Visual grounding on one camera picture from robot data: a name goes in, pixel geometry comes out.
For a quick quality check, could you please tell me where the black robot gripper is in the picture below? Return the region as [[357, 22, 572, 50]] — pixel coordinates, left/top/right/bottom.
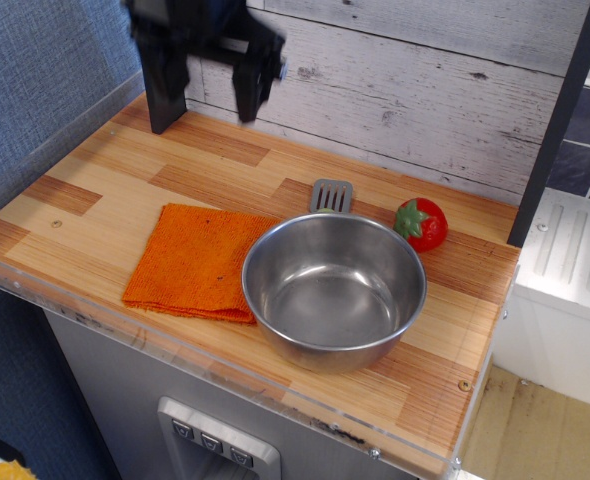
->
[[124, 1, 288, 124]]

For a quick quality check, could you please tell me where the orange cloth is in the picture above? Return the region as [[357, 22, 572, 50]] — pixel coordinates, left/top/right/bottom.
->
[[122, 204, 279, 324]]

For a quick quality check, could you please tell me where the stainless steel pot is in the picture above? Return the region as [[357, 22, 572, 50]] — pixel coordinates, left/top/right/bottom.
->
[[241, 213, 427, 373]]

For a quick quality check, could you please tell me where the grey slotted spatula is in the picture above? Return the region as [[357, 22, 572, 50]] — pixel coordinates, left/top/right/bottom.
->
[[309, 179, 353, 213]]

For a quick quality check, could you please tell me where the red toy strawberry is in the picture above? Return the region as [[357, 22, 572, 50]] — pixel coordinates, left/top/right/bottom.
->
[[393, 198, 449, 253]]

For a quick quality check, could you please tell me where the grey control panel with buttons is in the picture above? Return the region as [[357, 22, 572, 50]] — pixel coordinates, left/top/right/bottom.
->
[[157, 396, 282, 479]]

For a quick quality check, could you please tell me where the white ribbed cabinet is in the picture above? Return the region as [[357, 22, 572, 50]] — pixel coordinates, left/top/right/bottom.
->
[[492, 189, 590, 404]]

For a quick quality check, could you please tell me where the yellow object bottom left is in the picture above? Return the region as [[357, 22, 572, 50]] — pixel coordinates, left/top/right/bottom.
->
[[0, 461, 37, 480]]

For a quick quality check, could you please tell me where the dark grey right post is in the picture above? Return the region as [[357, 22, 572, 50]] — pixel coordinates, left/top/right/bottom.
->
[[507, 4, 590, 248]]

